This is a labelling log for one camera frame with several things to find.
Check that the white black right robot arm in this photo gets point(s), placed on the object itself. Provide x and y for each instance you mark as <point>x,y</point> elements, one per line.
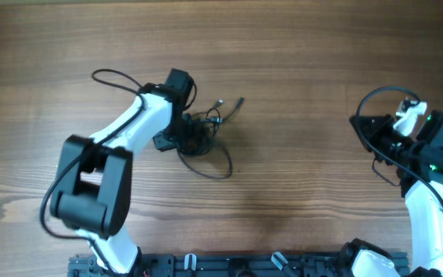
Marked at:
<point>419,163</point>

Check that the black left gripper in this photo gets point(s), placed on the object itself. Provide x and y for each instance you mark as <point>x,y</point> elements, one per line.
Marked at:
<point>163,143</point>

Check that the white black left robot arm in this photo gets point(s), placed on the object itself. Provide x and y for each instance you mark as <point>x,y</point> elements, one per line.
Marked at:
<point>92,189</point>

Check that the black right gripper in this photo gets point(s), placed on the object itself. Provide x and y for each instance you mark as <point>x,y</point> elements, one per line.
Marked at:
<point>370,127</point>

